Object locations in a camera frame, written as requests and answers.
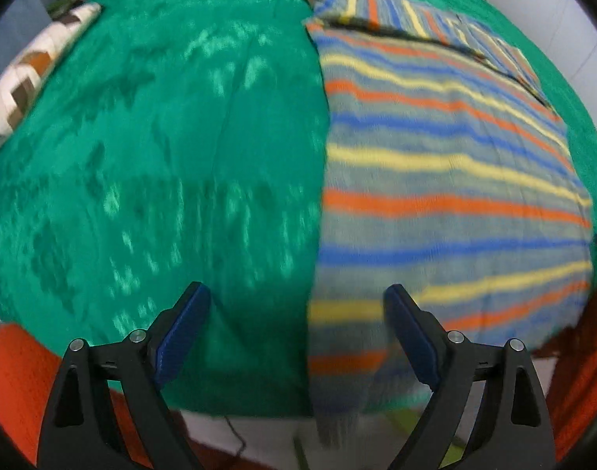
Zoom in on geometric patterned pillow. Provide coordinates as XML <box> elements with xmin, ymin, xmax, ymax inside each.
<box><xmin>0</xmin><ymin>2</ymin><xmax>103</xmax><ymax>148</ymax></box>

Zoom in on striped knit sweater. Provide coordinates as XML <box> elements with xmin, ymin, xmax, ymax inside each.
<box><xmin>306</xmin><ymin>0</ymin><xmax>592</xmax><ymax>448</ymax></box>

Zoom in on black cable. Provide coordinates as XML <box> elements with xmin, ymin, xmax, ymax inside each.
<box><xmin>221</xmin><ymin>415</ymin><xmax>249</xmax><ymax>459</ymax></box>

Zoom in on green bedspread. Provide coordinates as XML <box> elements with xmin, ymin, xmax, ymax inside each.
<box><xmin>0</xmin><ymin>0</ymin><xmax>597</xmax><ymax>417</ymax></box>

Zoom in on orange fleece trousers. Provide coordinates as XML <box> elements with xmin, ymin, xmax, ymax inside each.
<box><xmin>0</xmin><ymin>321</ymin><xmax>153</xmax><ymax>468</ymax></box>

